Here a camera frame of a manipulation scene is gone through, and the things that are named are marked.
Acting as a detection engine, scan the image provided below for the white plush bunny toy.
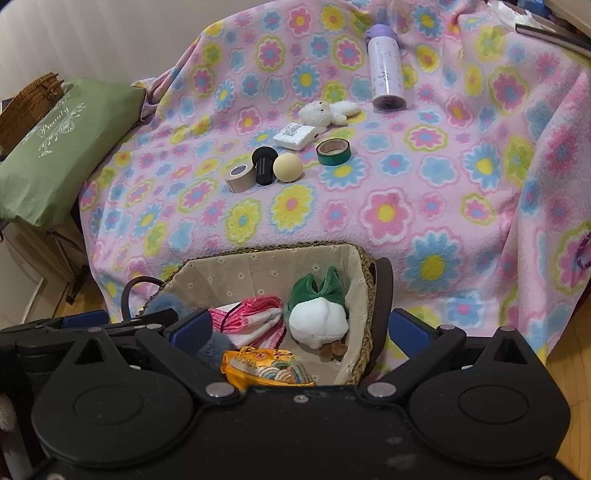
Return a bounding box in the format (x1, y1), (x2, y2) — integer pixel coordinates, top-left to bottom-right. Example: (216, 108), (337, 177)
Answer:
(298, 100), (361, 131)

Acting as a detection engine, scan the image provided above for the blue fluffy plush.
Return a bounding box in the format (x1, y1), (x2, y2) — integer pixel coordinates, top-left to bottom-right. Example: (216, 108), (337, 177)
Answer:
(143, 293), (237, 372)

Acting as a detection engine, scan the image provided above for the orange rainbow pouch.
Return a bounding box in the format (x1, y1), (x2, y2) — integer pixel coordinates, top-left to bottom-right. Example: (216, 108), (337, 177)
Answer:
(221, 346), (315, 391)

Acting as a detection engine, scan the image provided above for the pink white striped cloth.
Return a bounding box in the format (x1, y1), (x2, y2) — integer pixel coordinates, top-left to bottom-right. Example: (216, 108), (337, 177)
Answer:
(209, 295), (287, 349)

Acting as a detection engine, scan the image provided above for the green white plush radish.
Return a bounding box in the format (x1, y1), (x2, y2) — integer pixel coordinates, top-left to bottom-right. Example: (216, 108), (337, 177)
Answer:
(287, 266), (349, 350)

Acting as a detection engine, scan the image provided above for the woven lined storage basket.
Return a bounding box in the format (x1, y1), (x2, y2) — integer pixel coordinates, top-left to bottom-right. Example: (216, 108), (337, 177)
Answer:
(146, 242), (394, 385)

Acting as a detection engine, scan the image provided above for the green Beauty bag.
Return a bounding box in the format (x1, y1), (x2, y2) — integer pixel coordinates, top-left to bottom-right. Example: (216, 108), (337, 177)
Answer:
(1, 79), (145, 231)

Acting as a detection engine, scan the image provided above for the beige tape roll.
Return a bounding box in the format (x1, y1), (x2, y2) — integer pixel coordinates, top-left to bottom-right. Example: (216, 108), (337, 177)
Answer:
(225, 162), (256, 193)

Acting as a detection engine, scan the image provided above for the pink floral fleece blanket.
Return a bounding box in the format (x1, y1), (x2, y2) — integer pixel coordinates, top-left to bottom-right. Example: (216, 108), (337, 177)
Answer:
(79, 1), (590, 358)

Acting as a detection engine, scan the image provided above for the green tape roll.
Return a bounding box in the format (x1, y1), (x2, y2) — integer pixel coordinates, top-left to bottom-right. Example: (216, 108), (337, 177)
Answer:
(315, 138), (352, 166)

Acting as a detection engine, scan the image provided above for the brown wicker basket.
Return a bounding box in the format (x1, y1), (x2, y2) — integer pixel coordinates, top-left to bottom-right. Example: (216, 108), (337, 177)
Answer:
(0, 72), (64, 156)

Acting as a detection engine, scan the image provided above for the white tissue pack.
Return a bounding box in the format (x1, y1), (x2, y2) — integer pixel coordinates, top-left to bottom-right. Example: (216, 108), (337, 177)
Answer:
(273, 123), (318, 151)

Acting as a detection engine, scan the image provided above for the purple white water bottle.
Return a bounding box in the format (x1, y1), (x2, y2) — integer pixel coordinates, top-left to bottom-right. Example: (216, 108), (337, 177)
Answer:
(366, 24), (407, 111)

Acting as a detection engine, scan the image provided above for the dark book stack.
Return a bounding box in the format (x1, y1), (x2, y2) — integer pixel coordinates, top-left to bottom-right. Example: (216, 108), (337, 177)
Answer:
(515, 1), (590, 51)

